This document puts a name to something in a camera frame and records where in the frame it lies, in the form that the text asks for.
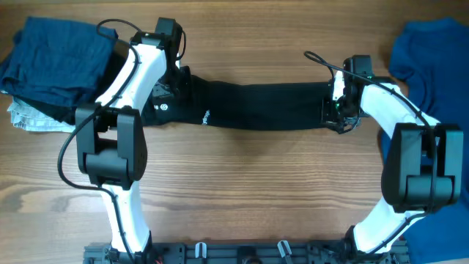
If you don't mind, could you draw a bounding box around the black t-shirt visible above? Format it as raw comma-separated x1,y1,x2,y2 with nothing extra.
142,66,332,131

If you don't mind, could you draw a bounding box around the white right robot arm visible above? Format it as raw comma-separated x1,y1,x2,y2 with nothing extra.
328,55,464,258

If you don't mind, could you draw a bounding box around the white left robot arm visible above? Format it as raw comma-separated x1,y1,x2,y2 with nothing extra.
75,18,190,263

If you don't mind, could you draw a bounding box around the blue t-shirt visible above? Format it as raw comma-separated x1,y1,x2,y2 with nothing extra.
380,17,469,264

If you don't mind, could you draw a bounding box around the folded black garment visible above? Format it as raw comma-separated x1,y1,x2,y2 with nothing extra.
30,50,128,125

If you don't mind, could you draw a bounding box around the folded navy blue garment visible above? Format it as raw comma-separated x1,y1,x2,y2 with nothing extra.
1,17,115,107

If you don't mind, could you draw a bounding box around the folded light grey garment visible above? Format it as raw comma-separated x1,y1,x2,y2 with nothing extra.
7,98,75,133

